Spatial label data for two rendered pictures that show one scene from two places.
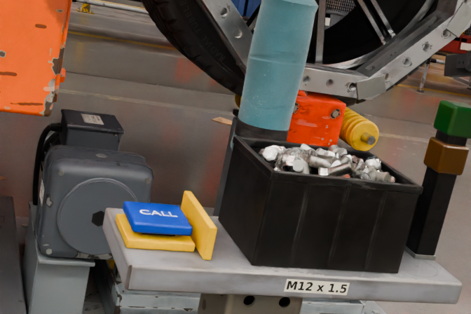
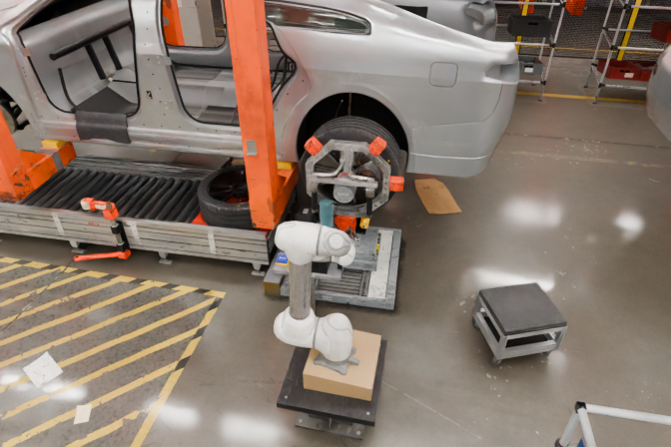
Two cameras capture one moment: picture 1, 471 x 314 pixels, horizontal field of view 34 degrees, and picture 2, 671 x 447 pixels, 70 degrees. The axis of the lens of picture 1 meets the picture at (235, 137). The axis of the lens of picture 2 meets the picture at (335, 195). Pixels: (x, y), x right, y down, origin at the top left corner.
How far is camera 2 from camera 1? 2.36 m
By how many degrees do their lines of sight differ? 34
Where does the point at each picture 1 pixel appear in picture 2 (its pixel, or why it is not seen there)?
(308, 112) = (344, 221)
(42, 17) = (269, 213)
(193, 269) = (284, 270)
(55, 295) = not seen: hidden behind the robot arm
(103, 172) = not seen: hidden behind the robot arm
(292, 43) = (325, 214)
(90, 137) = (303, 217)
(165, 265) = (279, 269)
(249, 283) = not seen: hidden behind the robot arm
